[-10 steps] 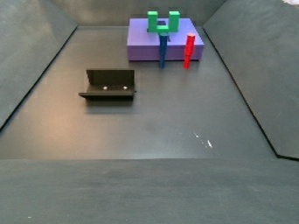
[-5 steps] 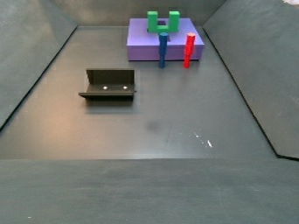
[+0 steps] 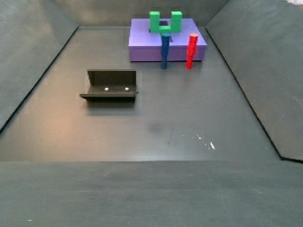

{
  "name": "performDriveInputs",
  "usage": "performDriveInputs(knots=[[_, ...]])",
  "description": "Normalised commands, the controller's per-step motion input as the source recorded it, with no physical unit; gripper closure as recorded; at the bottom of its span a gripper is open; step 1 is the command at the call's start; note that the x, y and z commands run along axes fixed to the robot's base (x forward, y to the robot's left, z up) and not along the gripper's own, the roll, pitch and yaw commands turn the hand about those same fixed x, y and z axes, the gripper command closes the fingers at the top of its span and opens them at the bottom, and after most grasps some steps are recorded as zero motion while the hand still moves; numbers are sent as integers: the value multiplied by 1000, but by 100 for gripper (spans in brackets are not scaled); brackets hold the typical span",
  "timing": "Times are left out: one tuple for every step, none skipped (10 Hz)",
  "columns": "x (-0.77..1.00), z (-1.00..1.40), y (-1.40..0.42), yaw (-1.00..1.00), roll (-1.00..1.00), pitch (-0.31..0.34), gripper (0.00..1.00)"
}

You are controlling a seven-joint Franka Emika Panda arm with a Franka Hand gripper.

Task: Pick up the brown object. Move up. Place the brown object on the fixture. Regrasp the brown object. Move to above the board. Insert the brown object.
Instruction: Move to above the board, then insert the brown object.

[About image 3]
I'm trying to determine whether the purple base block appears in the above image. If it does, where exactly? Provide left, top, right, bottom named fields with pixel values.
left=128, top=19, right=207, bottom=62

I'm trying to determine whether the red cylindrical peg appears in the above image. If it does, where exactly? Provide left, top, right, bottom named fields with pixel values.
left=186, top=33, right=199, bottom=69

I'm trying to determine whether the green U-shaped block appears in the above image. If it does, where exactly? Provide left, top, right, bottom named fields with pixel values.
left=149, top=12, right=183, bottom=34

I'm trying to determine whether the blue cylindrical peg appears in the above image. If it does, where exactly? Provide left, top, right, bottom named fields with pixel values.
left=162, top=33, right=171, bottom=69

